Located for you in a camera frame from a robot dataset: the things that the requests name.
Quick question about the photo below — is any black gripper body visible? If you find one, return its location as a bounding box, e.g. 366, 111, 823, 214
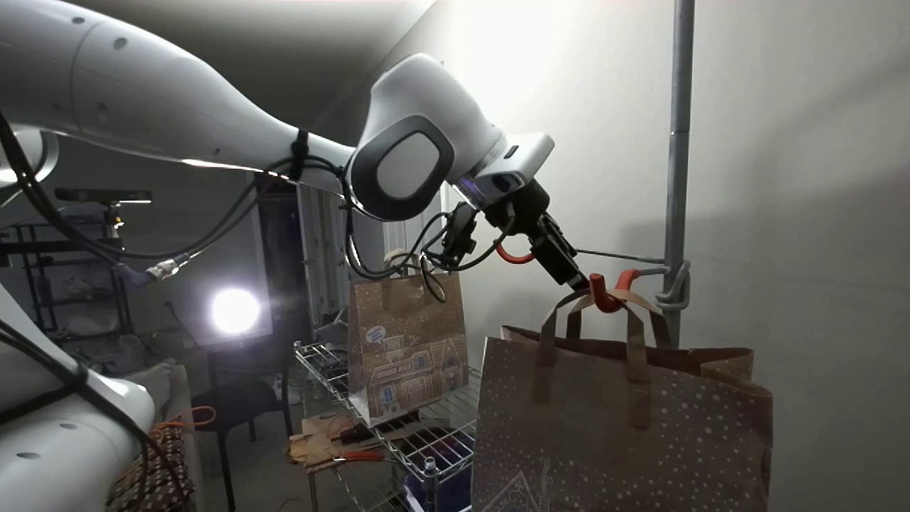
479, 175, 563, 254

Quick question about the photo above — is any brown bag with house print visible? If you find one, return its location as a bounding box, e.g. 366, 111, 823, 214
344, 266, 472, 426

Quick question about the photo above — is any brown bag with white dots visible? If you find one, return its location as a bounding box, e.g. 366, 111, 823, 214
470, 286, 776, 512

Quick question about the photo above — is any grey metal pole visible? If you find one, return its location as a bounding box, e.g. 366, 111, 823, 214
655, 0, 700, 350

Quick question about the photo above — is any brown cardboard sheet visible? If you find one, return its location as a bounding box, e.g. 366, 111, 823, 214
285, 409, 383, 476

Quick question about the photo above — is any bright round lamp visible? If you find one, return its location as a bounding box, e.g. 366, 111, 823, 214
207, 285, 265, 342

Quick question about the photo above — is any black chair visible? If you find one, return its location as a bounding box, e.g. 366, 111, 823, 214
191, 372, 298, 512

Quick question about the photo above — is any grey cushion seat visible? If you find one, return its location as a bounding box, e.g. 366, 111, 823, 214
112, 355, 199, 433

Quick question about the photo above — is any black shelf stand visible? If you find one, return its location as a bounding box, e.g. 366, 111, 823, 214
0, 181, 157, 375

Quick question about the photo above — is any brown wicker basket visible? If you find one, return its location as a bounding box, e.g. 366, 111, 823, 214
105, 412, 199, 512

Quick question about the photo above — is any short orange-tipped wire hook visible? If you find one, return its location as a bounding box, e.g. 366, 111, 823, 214
587, 265, 682, 318

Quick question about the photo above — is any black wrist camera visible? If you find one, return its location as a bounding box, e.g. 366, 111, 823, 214
440, 198, 484, 266

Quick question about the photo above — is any metal wire rack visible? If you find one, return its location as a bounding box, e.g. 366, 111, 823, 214
291, 332, 484, 512

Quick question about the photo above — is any black tall post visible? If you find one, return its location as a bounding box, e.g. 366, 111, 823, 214
251, 174, 315, 383

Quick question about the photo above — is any red-handled tool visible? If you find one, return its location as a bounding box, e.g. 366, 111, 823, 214
304, 443, 389, 476

